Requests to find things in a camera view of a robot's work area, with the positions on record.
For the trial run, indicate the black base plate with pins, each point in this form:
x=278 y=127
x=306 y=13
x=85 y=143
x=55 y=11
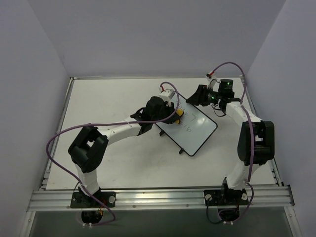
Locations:
x=81 y=200
x=219 y=197

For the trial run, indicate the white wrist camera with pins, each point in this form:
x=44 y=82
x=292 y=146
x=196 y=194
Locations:
x=166 y=95
x=212 y=79

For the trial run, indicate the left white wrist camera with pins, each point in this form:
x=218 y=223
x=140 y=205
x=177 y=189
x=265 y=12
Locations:
x=166 y=95

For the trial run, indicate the aluminium rail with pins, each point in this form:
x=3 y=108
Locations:
x=155 y=199

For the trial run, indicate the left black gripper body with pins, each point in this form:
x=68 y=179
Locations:
x=170 y=114

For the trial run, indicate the yellow whiteboard eraser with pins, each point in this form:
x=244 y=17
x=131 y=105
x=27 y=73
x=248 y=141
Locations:
x=178 y=115

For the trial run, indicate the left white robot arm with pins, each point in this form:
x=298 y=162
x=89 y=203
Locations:
x=89 y=146

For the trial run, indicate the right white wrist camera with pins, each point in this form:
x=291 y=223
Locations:
x=212 y=79

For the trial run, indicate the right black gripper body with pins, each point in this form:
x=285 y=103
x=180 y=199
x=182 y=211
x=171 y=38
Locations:
x=199 y=94

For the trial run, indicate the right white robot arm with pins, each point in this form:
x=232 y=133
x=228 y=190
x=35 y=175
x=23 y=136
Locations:
x=256 y=143

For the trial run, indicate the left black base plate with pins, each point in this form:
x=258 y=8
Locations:
x=81 y=200

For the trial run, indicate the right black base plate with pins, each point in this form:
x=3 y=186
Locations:
x=219 y=197

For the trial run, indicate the white whiteboard black frame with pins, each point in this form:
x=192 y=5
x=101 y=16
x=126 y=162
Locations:
x=194 y=129

